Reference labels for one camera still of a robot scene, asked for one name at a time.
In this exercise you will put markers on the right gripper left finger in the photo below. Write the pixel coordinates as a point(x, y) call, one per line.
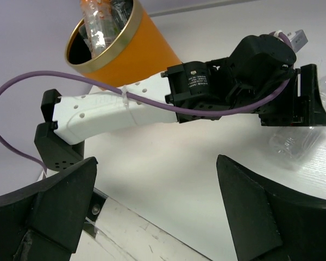
point(44, 221)

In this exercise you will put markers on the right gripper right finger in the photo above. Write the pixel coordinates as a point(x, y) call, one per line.
point(267, 220)

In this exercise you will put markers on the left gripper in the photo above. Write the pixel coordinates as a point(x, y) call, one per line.
point(285, 111)

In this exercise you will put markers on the clear unlabelled bottle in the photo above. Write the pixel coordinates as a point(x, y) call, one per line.
point(296, 145)

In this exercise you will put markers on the orange label bottle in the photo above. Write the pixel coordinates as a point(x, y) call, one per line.
point(98, 24)

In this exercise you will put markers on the green yellow label bottle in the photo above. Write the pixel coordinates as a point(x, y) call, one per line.
point(121, 12)

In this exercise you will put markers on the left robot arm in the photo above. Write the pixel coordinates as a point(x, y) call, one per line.
point(259, 78)

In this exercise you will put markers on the orange cylindrical bin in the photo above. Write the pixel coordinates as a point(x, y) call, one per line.
point(139, 52)

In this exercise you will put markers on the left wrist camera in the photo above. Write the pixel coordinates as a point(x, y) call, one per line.
point(297, 39)

